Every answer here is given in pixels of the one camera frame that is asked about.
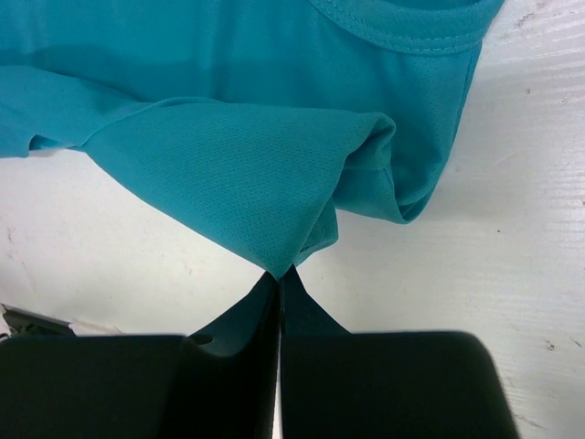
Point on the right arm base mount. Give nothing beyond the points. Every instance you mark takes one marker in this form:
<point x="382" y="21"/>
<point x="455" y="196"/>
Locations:
<point x="21" y="322"/>

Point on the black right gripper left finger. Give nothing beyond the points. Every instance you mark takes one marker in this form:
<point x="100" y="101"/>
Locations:
<point x="218" y="382"/>

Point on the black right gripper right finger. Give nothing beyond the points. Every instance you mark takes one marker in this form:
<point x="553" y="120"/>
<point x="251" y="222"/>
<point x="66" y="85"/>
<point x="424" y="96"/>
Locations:
<point x="414" y="384"/>

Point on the teal t shirt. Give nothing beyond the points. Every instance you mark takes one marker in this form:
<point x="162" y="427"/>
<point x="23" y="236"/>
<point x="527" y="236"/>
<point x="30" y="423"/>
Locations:
<point x="250" y="122"/>

